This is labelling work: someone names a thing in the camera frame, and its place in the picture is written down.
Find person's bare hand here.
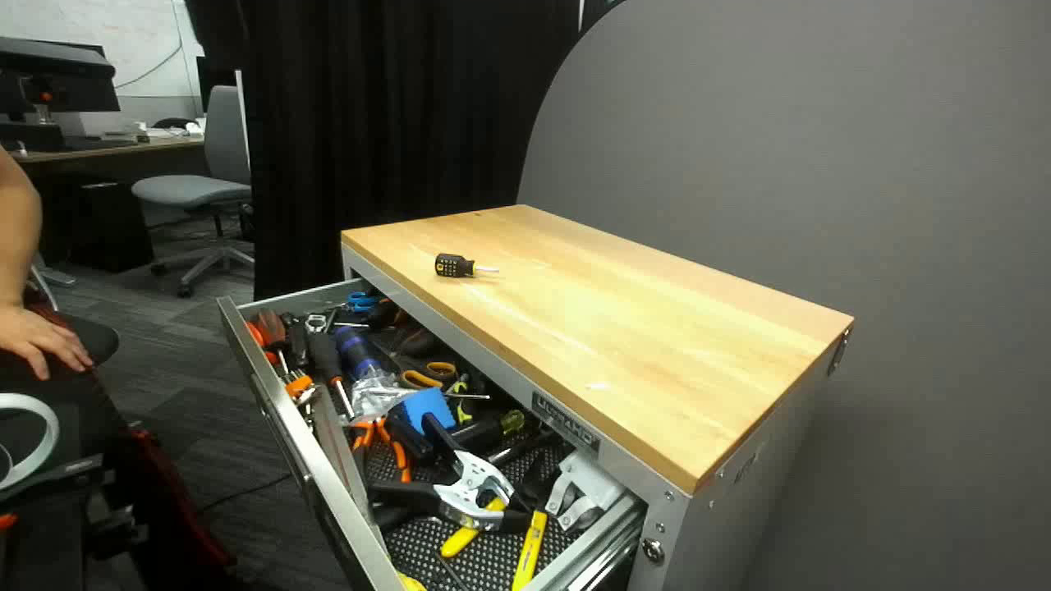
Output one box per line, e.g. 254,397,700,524
0,303,96,385

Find silver tool cabinet drawer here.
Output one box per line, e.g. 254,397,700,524
214,274,649,591

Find black stubby screwdriver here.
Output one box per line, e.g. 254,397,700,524
431,248,479,279

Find person's bare forearm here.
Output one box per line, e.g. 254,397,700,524
0,150,45,313

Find black mesh drawer liner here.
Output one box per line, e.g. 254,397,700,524
380,513,584,591

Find black trouser leg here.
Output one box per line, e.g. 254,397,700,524
0,313,125,485

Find white VR controller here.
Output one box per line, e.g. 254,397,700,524
0,392,62,492

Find brown wooden desk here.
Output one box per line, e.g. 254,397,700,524
11,130,212,271

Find black red bag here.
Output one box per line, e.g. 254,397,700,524
78,422,240,591

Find black desk monitor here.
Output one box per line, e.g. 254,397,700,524
0,33,125,117

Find grey office chair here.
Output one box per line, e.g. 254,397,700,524
129,81,261,300

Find blue plastic packet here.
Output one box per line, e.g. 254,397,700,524
339,284,389,320

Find blue plastic tool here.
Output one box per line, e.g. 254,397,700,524
390,386,461,441

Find black curtain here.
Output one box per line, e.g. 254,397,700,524
184,0,628,303

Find silver spring clamp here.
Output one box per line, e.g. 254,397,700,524
431,446,519,536

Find silver tool cabinet wooden top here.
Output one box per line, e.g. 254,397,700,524
339,199,859,591

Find grey rounded partition board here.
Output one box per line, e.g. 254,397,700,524
515,0,1051,591

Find orange handled tool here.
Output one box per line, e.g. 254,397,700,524
243,313,290,353

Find orange handled screwdriver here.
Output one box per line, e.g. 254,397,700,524
283,371,319,407

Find black handled tool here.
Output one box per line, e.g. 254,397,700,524
304,328,357,420

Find blue handled screwdriver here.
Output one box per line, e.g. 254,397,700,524
329,325,389,386

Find orange handled pliers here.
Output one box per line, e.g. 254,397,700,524
345,415,417,485

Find yellow handled scissors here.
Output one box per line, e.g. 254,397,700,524
398,358,461,393

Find short yellow handled tool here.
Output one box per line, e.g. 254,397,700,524
437,496,513,566

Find long yellow handled tool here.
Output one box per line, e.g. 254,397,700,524
509,505,551,591

